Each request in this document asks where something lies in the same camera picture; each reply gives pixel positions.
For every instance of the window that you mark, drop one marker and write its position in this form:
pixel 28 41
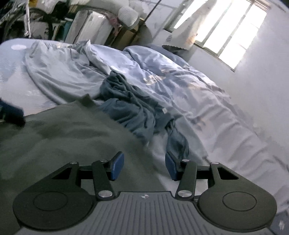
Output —
pixel 228 30

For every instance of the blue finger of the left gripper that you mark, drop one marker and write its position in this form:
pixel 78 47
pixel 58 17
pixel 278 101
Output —
pixel 12 114

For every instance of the dark grey t-shirt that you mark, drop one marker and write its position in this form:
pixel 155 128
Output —
pixel 76 131

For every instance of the black metal clothes rack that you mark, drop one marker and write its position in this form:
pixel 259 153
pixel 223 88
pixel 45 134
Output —
pixel 151 21

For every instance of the white patterned curtain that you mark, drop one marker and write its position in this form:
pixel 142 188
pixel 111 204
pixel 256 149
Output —
pixel 183 37

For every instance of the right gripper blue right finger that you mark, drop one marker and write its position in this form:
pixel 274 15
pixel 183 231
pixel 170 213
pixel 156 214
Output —
pixel 185 172

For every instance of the light grey-blue garment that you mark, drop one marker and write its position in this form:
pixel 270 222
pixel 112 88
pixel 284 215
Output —
pixel 65 73

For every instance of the white quilted bedding roll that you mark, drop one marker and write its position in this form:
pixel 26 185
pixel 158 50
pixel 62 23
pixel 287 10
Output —
pixel 125 14

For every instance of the white bicycle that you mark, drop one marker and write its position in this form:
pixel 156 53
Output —
pixel 20 20

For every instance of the light blue duvet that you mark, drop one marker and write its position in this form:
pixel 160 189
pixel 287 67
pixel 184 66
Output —
pixel 216 129

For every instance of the white plastic storage bag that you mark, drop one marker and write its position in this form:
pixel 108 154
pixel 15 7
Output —
pixel 89 25

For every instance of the blue t-shirt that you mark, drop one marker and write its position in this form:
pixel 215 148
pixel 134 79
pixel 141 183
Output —
pixel 140 114

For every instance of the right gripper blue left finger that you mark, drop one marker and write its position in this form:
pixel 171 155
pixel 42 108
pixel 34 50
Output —
pixel 105 171

